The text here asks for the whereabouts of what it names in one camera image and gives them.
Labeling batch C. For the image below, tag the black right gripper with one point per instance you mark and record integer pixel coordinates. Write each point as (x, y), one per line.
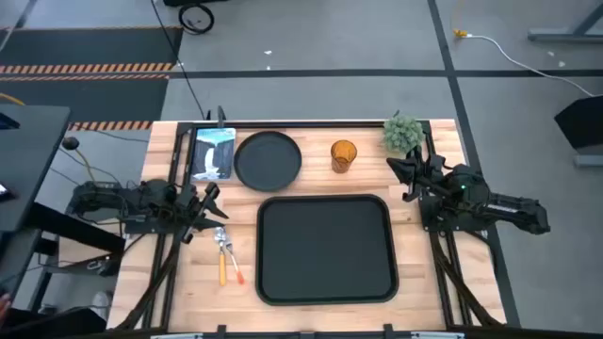
(426, 176)

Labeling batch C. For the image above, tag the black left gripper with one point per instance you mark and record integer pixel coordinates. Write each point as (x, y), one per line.
(211, 190)

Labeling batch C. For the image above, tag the amber faceted cup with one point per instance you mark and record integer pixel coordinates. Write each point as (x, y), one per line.
(343, 157)

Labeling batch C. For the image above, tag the black round plate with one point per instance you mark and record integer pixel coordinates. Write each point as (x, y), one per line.
(267, 161)

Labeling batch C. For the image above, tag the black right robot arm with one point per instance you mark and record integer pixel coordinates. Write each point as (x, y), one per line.
(513, 209)

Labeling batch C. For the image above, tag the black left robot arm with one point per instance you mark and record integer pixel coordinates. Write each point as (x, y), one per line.
(118, 200)

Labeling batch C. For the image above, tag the black rectangular tray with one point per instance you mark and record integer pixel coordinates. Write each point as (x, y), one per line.
(325, 249)

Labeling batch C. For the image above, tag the green potted plant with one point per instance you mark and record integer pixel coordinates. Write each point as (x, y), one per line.
(402, 134)

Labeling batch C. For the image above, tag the waterfall picture book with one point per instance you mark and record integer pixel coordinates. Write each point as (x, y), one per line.
(213, 155)

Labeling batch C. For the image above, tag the white shoe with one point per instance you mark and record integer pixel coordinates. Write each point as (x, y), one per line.
(101, 303)

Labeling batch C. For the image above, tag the black round knob on stalk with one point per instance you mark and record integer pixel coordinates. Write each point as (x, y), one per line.
(70, 143)

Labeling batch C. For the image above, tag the black hazard-striped floor mat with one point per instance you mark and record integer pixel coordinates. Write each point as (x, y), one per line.
(94, 99)
(94, 47)

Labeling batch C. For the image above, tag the black angular floor stand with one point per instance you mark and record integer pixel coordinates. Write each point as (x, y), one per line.
(581, 122)

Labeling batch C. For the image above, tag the black desk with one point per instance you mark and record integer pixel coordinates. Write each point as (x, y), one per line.
(33, 160)

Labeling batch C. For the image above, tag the black cart wheel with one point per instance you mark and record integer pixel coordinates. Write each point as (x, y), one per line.
(180, 19)

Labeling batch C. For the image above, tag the grey metal table leg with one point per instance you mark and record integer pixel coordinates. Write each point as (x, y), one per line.
(565, 34)

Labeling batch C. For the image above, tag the black aluminium rig frame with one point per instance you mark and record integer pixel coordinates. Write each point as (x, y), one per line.
(301, 124)

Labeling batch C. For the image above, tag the silver frame bracket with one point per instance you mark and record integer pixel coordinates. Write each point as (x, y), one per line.
(438, 335)
(176, 335)

